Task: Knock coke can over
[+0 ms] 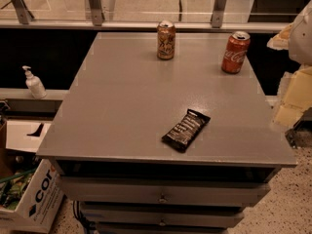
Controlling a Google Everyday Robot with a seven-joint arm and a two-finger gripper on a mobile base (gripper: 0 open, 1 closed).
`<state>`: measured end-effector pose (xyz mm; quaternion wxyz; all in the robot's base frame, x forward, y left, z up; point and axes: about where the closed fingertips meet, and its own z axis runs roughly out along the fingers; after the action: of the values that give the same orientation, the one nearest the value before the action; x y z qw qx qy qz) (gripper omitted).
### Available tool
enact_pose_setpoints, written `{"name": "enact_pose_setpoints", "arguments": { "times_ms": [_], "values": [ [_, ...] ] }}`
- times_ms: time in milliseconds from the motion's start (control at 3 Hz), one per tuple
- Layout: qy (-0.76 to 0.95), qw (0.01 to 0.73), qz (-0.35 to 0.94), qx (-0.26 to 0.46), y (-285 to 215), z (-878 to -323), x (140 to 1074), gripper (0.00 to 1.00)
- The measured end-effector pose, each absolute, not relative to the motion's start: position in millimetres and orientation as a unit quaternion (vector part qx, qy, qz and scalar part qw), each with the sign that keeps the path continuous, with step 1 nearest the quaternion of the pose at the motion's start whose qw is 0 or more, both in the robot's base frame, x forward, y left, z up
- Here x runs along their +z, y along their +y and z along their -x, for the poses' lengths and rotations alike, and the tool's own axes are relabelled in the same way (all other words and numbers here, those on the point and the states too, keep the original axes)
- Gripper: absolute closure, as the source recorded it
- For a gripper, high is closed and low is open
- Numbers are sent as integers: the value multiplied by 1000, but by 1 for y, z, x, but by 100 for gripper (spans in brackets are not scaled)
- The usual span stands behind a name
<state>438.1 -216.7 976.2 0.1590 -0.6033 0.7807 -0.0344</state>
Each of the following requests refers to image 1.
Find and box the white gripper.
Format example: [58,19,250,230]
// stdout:
[267,0,312,128]

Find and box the red coke can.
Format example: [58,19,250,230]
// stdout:
[221,31,251,74]

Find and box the orange patterned soda can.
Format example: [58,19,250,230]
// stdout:
[157,20,176,59]

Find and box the black snack bar wrapper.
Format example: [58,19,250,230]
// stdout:
[162,109,211,153]

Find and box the grey drawer cabinet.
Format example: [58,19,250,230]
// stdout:
[38,32,295,234]

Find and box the white pump soap bottle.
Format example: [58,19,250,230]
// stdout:
[22,65,47,98]

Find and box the white tissue box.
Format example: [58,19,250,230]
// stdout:
[6,120,51,153]

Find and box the white cardboard box with logo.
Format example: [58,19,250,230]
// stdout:
[0,160,63,233]

